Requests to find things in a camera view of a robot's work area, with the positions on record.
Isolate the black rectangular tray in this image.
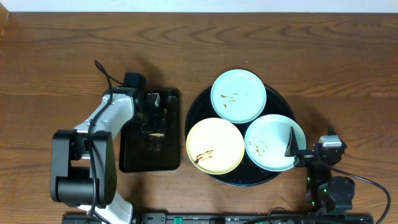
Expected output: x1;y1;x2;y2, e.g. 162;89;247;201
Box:
119;89;180;173

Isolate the light blue plate top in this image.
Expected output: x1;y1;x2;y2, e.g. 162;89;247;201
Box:
210;69;267;124

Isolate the light blue plate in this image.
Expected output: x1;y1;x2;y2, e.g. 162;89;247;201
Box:
244;114;307;172
210;69;267;124

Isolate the yellow plate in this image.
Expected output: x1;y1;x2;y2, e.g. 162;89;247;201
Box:
186;118;245;175

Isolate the green and yellow sponge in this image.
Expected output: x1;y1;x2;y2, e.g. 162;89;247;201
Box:
148;133;165;138

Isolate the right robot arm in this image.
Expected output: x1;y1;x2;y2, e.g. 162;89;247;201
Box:
285;127;355;215

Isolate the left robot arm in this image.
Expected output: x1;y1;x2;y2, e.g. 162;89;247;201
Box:
50;86;174;223

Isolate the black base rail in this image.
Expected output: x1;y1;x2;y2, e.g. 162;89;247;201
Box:
61;212;374;224

